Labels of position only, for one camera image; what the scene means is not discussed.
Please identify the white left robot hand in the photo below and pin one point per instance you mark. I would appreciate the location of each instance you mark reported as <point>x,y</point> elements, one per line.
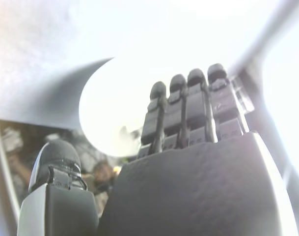
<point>188,191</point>

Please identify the white plate with black rim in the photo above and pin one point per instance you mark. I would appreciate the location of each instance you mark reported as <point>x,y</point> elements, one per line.
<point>110,110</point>

